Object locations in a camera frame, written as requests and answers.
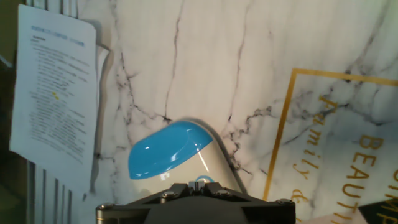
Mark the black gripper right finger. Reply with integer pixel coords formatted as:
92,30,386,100
196,181,295,210

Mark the blue and white desk lamp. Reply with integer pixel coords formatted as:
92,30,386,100
127,117,249,208

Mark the pink black marble print cloth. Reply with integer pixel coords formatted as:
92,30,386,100
77,0,398,224

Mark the printed text paper sheet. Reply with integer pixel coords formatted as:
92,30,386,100
9,3,97,200

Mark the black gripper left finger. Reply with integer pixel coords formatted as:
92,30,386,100
98,181,197,210

